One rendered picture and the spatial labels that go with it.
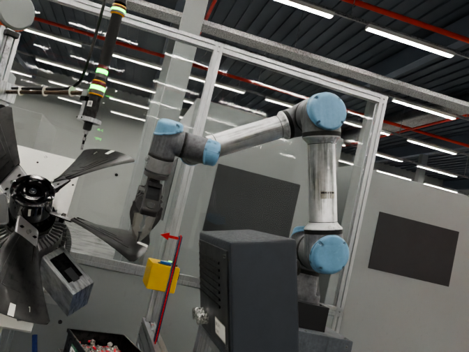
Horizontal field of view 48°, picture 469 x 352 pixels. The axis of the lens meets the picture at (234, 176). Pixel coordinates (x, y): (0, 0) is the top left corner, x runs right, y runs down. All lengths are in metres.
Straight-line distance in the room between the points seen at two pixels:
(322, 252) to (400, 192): 3.87
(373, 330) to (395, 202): 1.23
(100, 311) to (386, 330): 3.57
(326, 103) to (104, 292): 1.28
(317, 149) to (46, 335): 1.39
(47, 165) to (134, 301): 0.72
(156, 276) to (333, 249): 0.63
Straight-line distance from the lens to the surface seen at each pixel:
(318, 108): 1.57
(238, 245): 0.82
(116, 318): 2.38
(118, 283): 2.36
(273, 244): 0.84
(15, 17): 2.31
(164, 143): 1.48
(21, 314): 1.45
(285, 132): 1.70
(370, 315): 5.35
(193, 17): 6.28
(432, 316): 5.67
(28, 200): 1.56
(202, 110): 2.39
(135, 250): 1.53
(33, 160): 2.04
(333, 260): 1.58
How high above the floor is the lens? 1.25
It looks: 6 degrees up
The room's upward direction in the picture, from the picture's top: 13 degrees clockwise
